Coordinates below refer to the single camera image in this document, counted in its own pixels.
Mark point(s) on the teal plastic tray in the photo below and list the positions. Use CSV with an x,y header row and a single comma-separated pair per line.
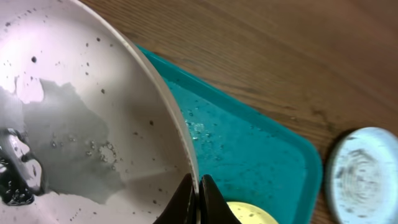
x,y
251,157

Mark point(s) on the light blue plate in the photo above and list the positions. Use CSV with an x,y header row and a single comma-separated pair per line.
x,y
361,178

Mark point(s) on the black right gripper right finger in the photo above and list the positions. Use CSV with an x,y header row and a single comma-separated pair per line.
x,y
213,207

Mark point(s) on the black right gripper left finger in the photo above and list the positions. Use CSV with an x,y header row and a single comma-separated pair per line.
x,y
182,208

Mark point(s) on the white plate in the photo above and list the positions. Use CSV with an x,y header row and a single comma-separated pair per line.
x,y
94,133

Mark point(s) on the yellow rimmed plate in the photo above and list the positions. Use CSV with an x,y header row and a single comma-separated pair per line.
x,y
250,214

